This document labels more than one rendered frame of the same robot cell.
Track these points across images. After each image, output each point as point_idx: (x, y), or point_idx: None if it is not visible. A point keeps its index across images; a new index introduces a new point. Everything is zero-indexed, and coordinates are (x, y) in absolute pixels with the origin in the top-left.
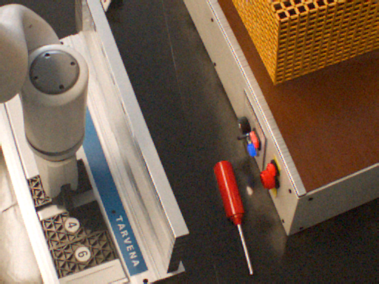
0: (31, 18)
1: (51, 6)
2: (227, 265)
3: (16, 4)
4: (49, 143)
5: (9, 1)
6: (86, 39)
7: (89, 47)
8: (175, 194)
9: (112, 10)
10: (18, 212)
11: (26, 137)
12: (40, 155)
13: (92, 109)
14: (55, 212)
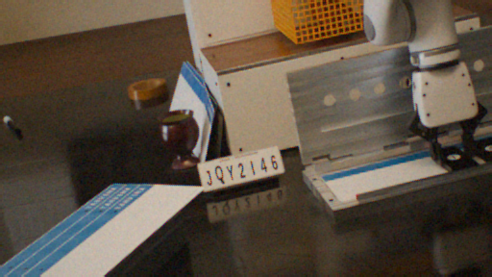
0: None
1: (264, 202)
2: None
3: (254, 219)
4: (455, 28)
5: (249, 223)
6: (331, 130)
7: (338, 128)
8: None
9: (282, 177)
10: (480, 188)
11: (446, 50)
12: (458, 54)
13: (382, 159)
14: (479, 162)
